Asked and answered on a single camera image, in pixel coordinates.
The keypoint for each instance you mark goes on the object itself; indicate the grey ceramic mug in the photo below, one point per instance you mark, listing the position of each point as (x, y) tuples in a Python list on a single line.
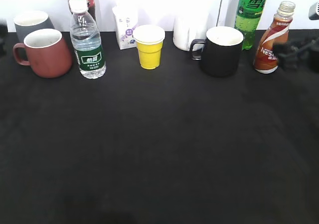
[(30, 21)]

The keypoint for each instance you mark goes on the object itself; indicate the green sprite bottle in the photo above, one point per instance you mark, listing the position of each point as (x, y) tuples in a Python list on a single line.
[(248, 15)]

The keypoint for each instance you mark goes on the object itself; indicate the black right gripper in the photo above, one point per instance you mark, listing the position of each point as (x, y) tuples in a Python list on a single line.
[(296, 53)]

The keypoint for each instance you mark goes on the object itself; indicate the brown Nescafe coffee bottle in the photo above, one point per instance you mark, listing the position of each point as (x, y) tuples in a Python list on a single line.
[(265, 61)]

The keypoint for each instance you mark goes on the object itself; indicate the clear water bottle green label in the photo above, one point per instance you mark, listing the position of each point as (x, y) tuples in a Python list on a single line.
[(86, 41)]

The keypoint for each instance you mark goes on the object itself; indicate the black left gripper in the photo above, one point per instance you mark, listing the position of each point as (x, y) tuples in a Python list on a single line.
[(3, 34)]

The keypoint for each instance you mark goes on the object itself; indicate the black ceramic mug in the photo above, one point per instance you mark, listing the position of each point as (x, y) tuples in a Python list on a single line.
[(219, 53)]

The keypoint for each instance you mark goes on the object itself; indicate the red ceramic mug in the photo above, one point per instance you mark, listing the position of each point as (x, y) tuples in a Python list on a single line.
[(45, 51)]

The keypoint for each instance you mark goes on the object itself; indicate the white milk carton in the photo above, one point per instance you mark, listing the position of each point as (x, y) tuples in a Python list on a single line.
[(126, 21)]

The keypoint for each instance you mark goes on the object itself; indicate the white ceramic mug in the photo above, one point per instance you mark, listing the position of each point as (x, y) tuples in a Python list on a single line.
[(186, 29)]

